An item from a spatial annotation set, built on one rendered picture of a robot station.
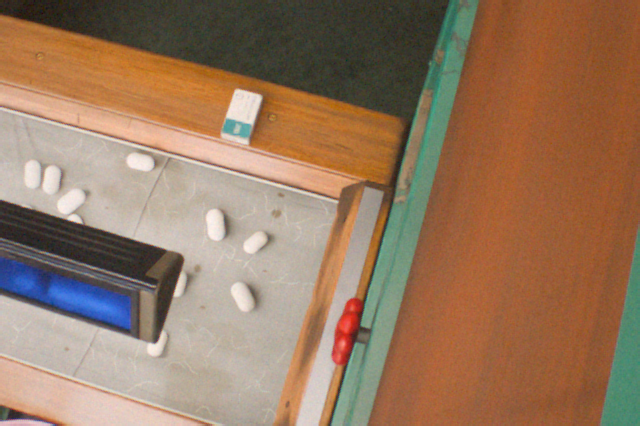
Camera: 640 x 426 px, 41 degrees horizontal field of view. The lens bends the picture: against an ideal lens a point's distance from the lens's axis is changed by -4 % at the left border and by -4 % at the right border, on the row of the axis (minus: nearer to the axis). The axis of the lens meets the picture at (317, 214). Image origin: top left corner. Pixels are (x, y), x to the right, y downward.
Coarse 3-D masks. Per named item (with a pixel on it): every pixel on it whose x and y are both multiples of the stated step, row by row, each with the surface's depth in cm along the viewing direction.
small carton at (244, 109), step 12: (240, 96) 108; (252, 96) 108; (240, 108) 107; (252, 108) 107; (228, 120) 107; (240, 120) 107; (252, 120) 107; (228, 132) 107; (240, 132) 107; (252, 132) 108
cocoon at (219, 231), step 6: (210, 210) 107; (216, 210) 107; (210, 216) 106; (216, 216) 106; (222, 216) 107; (210, 222) 106; (216, 222) 106; (222, 222) 107; (210, 228) 106; (216, 228) 106; (222, 228) 106; (210, 234) 106; (216, 234) 106; (222, 234) 106
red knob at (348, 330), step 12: (348, 300) 55; (360, 300) 55; (348, 312) 54; (360, 312) 54; (348, 324) 53; (360, 324) 54; (336, 336) 54; (348, 336) 53; (360, 336) 55; (336, 348) 53; (348, 348) 53; (336, 360) 54; (348, 360) 54
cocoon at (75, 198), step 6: (72, 192) 107; (78, 192) 107; (66, 198) 107; (72, 198) 107; (78, 198) 107; (84, 198) 108; (60, 204) 107; (66, 204) 106; (72, 204) 107; (78, 204) 107; (60, 210) 107; (66, 210) 107; (72, 210) 107
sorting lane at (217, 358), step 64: (0, 128) 111; (64, 128) 111; (0, 192) 109; (64, 192) 109; (128, 192) 109; (192, 192) 109; (256, 192) 109; (192, 256) 107; (256, 256) 107; (320, 256) 107; (0, 320) 105; (64, 320) 105; (192, 320) 105; (256, 320) 105; (128, 384) 103; (192, 384) 103; (256, 384) 103
